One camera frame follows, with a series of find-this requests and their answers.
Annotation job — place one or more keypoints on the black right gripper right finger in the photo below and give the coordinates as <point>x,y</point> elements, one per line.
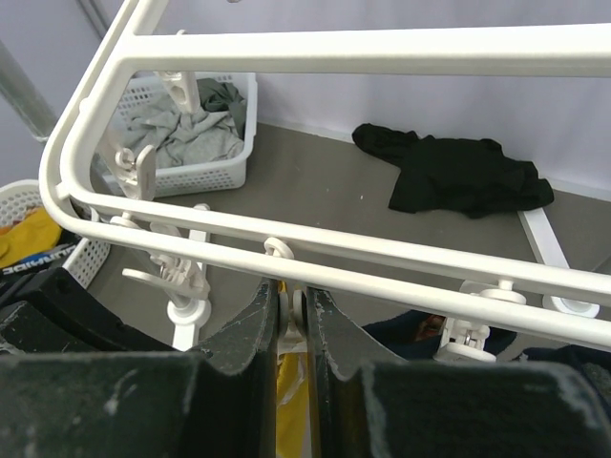
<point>366,401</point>

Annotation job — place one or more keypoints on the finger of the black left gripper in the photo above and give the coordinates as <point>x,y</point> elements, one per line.
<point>68,306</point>

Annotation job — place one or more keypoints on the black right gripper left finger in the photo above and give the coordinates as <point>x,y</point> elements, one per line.
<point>62,398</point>

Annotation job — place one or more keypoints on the yellow bear sock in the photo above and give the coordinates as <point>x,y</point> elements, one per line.
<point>291,383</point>
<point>37,232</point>

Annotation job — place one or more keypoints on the black blue patterned sock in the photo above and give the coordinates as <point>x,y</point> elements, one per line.
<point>16,275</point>

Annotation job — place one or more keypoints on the navy santa sock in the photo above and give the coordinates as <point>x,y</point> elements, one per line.
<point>413,335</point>

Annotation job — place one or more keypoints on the white clip sock hanger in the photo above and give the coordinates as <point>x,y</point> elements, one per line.
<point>304,168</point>

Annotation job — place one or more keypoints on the white rectangular laundry basket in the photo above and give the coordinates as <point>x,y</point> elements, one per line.
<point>192,179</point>

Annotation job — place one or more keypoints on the grey white drying rack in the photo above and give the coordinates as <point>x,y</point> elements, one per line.
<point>503,279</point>

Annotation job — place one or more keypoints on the grey clothes pile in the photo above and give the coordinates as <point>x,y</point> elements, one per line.
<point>214,132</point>

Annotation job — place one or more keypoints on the black garment on floor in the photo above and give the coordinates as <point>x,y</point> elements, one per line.
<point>472,177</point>

